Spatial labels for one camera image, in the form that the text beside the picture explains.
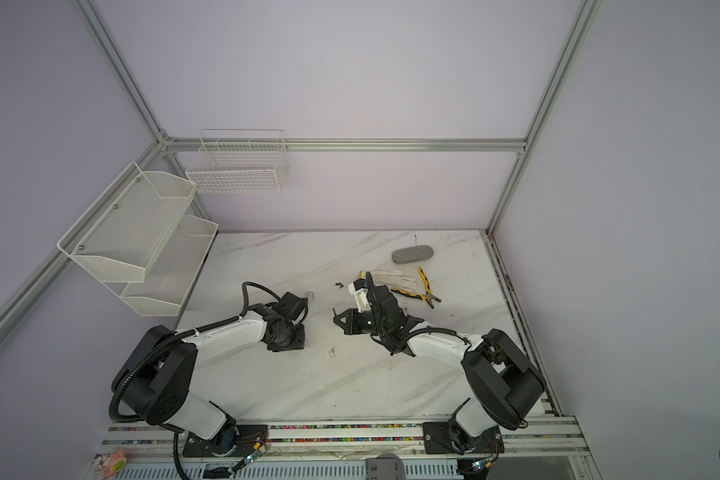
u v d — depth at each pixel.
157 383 0.44
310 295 1.02
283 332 0.70
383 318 0.66
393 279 1.04
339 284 1.04
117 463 0.68
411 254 1.11
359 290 0.78
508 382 0.45
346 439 0.75
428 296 1.01
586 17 0.69
